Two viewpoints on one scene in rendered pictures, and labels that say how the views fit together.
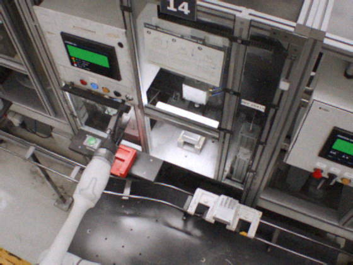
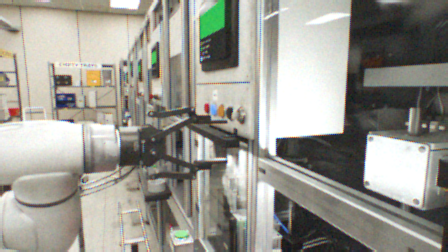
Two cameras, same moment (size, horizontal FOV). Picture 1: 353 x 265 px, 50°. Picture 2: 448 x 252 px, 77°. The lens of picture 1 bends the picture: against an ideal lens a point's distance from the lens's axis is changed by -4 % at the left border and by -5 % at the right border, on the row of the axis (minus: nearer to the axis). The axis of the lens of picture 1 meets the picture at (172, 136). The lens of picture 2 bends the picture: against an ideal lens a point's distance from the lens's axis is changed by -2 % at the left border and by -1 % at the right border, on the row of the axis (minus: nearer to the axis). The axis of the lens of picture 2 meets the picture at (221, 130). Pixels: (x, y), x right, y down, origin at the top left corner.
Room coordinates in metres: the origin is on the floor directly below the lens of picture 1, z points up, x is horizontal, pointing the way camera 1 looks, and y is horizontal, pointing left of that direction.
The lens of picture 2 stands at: (0.56, -0.22, 1.48)
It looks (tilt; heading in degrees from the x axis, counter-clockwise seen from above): 9 degrees down; 43
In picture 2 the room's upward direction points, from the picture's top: straight up
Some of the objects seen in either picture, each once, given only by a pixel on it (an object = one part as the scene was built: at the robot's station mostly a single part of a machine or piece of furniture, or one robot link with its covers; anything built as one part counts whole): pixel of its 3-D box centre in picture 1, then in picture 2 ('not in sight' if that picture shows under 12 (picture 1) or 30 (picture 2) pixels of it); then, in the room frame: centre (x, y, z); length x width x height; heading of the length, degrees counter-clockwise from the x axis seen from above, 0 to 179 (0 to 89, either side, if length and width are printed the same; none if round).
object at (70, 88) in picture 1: (95, 96); (208, 128); (1.12, 0.35, 1.37); 0.36 x 0.04 x 0.04; 64
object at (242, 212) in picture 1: (224, 214); not in sight; (0.70, -0.25, 0.84); 0.36 x 0.14 x 0.10; 64
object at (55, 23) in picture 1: (101, 40); (254, 45); (1.25, 0.28, 1.60); 0.42 x 0.29 x 0.46; 64
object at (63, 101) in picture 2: not in sight; (86, 109); (3.15, 6.24, 1.00); 1.30 x 0.51 x 2.00; 154
